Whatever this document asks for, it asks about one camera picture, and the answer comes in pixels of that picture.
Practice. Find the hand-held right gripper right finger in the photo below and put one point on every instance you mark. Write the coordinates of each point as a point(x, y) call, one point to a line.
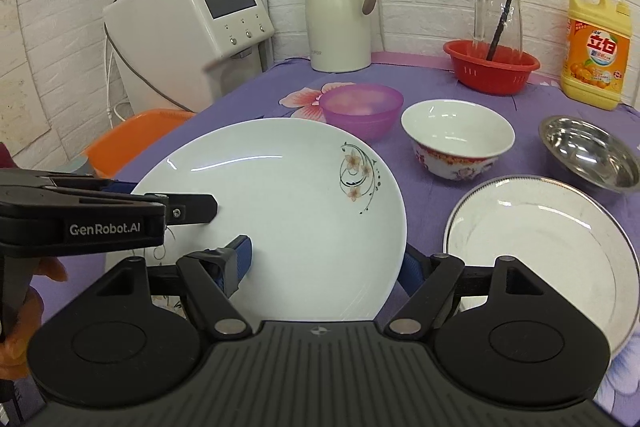
point(411, 268)

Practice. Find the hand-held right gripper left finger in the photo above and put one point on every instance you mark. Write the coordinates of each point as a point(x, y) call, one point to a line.
point(243, 253)

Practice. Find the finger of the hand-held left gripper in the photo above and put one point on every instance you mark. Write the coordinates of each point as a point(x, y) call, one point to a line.
point(192, 208)
point(120, 188)

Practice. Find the large white floral plate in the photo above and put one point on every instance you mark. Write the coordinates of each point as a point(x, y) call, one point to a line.
point(280, 207)

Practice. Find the purple plastic bowl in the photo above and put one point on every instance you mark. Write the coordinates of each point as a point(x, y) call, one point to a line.
point(362, 109)

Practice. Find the person's left hand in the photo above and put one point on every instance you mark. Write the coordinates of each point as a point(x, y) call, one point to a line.
point(17, 342)

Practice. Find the orange plastic stool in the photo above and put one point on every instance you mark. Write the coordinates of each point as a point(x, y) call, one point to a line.
point(135, 132)

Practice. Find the white plate silver rim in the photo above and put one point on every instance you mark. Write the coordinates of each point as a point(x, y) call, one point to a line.
point(540, 237)

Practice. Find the white ceramic bowl red pattern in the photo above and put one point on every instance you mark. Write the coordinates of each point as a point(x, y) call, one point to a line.
point(457, 132)

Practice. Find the white water dispenser with screen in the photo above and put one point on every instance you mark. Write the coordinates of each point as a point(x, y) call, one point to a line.
point(165, 37)

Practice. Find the purple floral tablecloth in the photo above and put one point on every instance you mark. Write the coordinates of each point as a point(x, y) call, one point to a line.
point(425, 82)

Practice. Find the red plastic basket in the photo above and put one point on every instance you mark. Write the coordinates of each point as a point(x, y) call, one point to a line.
point(492, 77)

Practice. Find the stainless steel bowl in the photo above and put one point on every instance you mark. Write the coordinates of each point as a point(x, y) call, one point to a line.
point(587, 152)

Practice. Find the cream thermos jug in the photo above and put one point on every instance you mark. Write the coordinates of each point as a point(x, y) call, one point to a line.
point(335, 17)

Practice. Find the black stirring stick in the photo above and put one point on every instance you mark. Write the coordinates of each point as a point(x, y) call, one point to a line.
point(502, 19)

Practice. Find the clear glass pitcher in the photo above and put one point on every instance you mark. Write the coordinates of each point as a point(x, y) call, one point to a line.
point(510, 22)

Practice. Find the yellow detergent pump bottle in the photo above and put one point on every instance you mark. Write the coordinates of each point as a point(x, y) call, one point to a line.
point(595, 52)

